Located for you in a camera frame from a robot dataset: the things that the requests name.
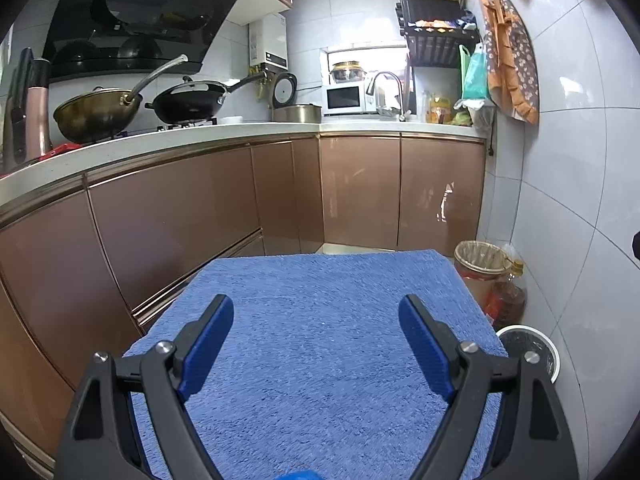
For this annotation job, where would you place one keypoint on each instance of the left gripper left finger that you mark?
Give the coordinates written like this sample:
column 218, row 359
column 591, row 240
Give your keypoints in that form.
column 101, row 439

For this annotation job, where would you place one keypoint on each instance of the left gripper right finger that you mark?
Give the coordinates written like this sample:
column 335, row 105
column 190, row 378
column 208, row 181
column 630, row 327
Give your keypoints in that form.
column 531, row 439

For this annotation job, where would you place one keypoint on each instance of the white rim black trash bin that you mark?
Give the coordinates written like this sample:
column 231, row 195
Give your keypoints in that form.
column 522, row 341

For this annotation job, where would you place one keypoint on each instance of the beige lined trash bin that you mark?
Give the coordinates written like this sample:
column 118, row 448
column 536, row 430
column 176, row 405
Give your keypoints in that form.
column 480, row 265

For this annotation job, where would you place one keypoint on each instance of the brown kitchen cabinets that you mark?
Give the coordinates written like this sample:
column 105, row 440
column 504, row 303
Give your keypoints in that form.
column 95, row 241

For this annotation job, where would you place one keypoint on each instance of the left blue white gloved hand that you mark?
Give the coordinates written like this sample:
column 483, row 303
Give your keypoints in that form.
column 300, row 475

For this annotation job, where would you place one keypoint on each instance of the cooking oil bottle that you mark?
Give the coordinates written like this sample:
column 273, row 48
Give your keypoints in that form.
column 507, row 299

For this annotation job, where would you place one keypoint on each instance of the orange dotted apron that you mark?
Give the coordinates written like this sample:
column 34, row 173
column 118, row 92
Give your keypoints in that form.
column 512, row 75

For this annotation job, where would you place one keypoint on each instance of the blue towel mat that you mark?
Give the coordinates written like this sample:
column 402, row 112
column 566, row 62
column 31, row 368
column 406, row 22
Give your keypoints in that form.
column 316, row 373

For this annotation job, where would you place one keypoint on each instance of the green plastic bag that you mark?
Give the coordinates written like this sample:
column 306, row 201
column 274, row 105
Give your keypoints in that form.
column 474, row 79

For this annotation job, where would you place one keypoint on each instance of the chrome faucet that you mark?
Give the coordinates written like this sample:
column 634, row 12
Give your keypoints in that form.
column 388, row 95

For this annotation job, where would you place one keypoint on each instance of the black dish rack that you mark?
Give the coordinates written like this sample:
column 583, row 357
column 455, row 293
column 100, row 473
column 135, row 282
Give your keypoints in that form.
column 435, row 30

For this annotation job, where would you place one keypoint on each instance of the pink thermos kettle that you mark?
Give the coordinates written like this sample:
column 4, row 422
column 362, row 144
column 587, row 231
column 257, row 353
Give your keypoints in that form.
column 26, row 134

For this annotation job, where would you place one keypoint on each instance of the white microwave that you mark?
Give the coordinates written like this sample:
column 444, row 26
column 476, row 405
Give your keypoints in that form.
column 350, row 98

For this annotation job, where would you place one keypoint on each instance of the brass wok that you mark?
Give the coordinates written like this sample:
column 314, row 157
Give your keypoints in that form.
column 105, row 112

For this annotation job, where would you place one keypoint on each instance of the glass pot on microwave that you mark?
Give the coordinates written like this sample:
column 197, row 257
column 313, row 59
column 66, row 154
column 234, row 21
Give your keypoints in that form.
column 346, row 71

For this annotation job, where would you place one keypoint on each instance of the black frying pan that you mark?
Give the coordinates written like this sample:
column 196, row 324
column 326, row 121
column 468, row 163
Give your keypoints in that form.
column 196, row 100

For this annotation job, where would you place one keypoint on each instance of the steel pot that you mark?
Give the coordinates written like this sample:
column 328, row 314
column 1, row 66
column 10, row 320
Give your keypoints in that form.
column 298, row 113

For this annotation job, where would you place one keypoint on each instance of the white water heater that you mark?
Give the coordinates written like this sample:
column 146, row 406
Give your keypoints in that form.
column 267, row 39

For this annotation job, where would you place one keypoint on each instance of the black range hood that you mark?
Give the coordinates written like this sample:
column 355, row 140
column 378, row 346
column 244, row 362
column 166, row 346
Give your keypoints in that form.
column 105, row 37

